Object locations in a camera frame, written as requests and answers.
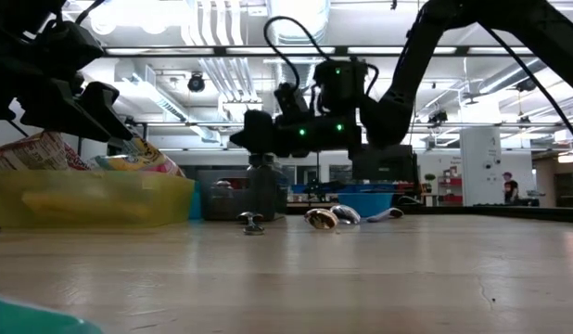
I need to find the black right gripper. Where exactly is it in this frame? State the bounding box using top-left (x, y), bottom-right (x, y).
top-left (229, 109), bottom-right (362, 159)

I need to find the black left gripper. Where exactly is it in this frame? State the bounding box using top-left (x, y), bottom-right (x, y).
top-left (0, 21), bottom-right (135, 144)

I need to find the red white ramen packet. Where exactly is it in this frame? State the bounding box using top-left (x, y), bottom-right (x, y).
top-left (0, 130), bottom-right (91, 172)

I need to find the yellow blue-edged ramen packet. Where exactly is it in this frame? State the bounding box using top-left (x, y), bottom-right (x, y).
top-left (94, 136), bottom-right (185, 178)

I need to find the plain silver spoon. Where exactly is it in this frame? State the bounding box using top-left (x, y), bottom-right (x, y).
top-left (236, 211), bottom-right (267, 237)

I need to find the green-handled gold spoon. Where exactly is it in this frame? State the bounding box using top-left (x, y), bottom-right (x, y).
top-left (303, 207), bottom-right (339, 231)

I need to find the purple-handled silver spoon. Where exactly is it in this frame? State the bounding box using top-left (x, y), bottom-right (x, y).
top-left (365, 207), bottom-right (405, 224)

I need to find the teal striped-handle spoon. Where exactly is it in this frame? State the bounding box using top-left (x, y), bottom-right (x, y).
top-left (0, 292), bottom-right (104, 334)

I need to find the grey translucent plastic bin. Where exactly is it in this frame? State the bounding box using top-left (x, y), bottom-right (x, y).
top-left (196, 169), bottom-right (290, 222)

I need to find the yellow translucent plastic bin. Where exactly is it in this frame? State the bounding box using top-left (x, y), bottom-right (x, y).
top-left (0, 169), bottom-right (197, 229)

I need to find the blue plastic bin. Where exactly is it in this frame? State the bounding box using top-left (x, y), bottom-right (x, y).
top-left (188, 180), bottom-right (204, 220)

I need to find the blue plastic bowl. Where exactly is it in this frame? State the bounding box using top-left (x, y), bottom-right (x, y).
top-left (337, 191), bottom-right (395, 218)

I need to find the black computer monitor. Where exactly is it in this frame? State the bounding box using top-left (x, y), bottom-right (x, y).
top-left (350, 144), bottom-right (420, 205)

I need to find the potted plant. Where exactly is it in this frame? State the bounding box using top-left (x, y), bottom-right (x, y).
top-left (423, 173), bottom-right (437, 205)

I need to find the red storage shelf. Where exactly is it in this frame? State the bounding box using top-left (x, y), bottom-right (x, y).
top-left (437, 173), bottom-right (464, 206)

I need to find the white pillar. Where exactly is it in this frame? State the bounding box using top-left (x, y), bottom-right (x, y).
top-left (458, 125), bottom-right (505, 207)

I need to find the person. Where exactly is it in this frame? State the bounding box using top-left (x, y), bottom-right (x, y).
top-left (502, 171), bottom-right (520, 205)

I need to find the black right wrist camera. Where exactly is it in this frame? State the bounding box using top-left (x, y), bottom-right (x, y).
top-left (273, 82), bottom-right (312, 122)

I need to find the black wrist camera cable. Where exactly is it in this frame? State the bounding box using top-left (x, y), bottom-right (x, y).
top-left (262, 16), bottom-right (334, 92)

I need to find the orange-handled silver spoon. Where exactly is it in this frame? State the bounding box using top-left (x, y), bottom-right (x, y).
top-left (330, 204), bottom-right (362, 225)

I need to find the silver ventilation duct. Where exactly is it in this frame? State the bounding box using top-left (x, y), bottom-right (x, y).
top-left (266, 0), bottom-right (332, 45)

